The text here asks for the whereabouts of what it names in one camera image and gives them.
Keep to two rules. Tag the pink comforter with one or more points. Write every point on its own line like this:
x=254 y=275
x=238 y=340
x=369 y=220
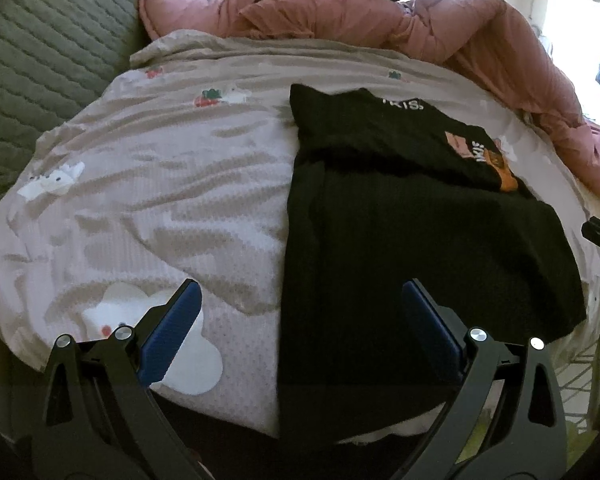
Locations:
x=470 y=25

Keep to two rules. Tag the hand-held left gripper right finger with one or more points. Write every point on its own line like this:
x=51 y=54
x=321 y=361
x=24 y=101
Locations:
x=430 y=327

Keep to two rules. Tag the green quilted cushion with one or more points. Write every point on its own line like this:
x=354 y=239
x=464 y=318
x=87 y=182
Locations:
x=45 y=50

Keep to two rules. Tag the printed lilac bedsheet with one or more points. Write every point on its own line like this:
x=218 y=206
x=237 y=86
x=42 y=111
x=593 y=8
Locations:
x=155 y=170

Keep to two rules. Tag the black sweater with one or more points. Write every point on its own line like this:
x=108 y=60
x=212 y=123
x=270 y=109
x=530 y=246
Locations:
x=380 y=260

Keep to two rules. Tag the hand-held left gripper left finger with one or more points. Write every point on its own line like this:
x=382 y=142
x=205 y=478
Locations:
x=172 y=327

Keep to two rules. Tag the pink ruffled pillow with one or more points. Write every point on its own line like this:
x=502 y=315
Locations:
x=185 y=12

